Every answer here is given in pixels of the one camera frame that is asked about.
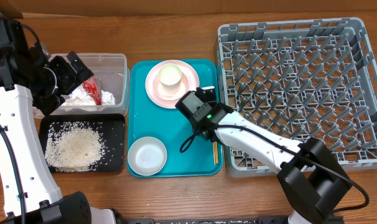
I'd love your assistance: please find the red snack wrapper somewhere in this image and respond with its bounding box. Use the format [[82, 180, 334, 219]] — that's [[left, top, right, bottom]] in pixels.
[[83, 77, 102, 105]]

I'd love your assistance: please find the white napkin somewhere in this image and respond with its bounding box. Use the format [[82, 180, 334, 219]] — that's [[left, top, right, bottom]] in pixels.
[[62, 86, 115, 106]]

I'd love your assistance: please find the pile of rice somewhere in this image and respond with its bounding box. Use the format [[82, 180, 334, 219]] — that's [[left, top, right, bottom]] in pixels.
[[44, 121, 107, 172]]

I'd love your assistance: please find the grey bowl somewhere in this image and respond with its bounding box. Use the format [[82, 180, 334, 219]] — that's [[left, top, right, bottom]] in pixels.
[[128, 136, 167, 176]]

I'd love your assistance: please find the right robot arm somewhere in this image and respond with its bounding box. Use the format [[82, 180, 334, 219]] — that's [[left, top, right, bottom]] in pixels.
[[175, 87, 351, 223]]

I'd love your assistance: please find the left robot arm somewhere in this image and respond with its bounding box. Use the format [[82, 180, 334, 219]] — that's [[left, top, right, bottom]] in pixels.
[[0, 18, 125, 224]]

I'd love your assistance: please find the grey dishwasher rack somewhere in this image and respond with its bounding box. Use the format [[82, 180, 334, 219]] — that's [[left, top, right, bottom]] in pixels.
[[216, 17, 377, 170]]

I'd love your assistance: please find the pink plate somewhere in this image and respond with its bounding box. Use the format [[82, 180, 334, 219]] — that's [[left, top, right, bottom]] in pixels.
[[145, 60, 200, 109]]

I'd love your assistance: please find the pink small bowl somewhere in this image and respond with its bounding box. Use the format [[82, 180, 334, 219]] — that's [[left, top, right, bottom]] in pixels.
[[153, 75, 188, 101]]

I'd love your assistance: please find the clear plastic bin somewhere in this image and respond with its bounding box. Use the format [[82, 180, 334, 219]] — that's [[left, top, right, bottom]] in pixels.
[[32, 52, 131, 119]]

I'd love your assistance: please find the cream paper cup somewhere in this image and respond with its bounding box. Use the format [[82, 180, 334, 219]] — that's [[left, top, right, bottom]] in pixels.
[[158, 63, 182, 86]]

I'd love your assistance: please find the teal serving tray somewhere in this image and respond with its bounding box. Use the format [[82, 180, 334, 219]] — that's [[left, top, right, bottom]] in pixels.
[[127, 60, 223, 177]]

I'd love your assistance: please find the cardboard backdrop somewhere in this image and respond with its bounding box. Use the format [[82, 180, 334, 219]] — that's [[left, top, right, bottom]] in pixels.
[[0, 0, 377, 18]]

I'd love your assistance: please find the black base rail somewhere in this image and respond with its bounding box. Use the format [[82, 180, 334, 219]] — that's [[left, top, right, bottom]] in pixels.
[[126, 215, 288, 224]]

